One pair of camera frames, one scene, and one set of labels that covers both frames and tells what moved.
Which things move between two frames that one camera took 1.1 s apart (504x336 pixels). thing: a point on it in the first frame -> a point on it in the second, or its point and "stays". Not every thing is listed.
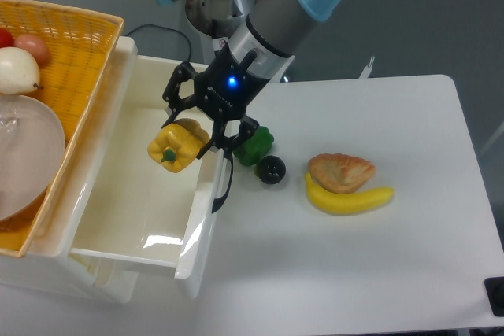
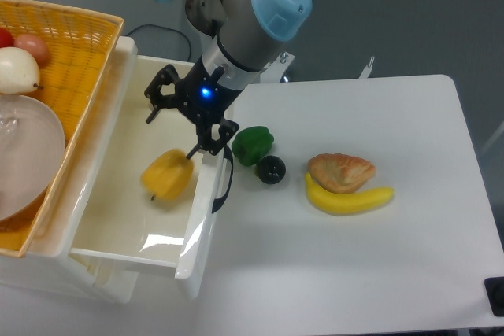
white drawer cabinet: x=48 y=271 stays
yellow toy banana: x=342 y=204 stays
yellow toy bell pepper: x=176 y=145 -> x=168 y=175
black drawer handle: x=216 y=202 stays
